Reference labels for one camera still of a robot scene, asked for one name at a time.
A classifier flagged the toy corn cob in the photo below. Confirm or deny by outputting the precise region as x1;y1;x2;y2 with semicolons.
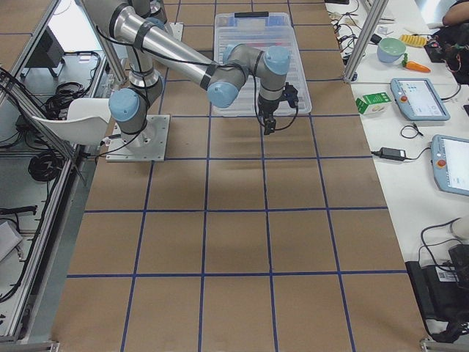
399;34;428;48

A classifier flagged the aluminium frame post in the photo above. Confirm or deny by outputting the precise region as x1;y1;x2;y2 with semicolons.
344;0;388;83

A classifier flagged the toy carrot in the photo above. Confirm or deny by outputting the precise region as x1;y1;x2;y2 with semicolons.
402;54;431;73

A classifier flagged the clear plastic box lid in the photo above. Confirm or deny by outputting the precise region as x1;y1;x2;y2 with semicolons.
213;27;312;117

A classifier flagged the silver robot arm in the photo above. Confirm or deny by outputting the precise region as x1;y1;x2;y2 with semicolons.
83;1;298;135
128;0;172;34

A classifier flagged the blue teach pendant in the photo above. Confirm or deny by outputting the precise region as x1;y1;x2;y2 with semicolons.
430;134;468;196
390;78;451;122

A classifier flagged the green white carton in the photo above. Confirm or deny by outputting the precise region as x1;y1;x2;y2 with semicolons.
355;92;391;115

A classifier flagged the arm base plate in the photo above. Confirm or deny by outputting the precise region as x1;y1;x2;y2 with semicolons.
105;114;170;162

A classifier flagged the black monitor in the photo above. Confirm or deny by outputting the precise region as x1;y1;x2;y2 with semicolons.
405;261;468;343

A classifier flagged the black power adapter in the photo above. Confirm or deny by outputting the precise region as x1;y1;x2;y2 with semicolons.
380;147;407;161

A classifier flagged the white chair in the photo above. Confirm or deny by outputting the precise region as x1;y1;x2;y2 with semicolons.
32;98;111;146

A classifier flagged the black box latch handle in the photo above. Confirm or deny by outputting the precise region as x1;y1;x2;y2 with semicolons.
234;11;270;18

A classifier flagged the clear plastic storage box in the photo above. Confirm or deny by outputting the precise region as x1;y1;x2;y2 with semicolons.
215;12;292;40

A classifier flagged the green blue bowl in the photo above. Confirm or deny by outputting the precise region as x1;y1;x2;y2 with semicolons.
377;37;406;63

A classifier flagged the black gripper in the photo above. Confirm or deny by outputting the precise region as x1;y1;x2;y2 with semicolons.
256;82;299;136

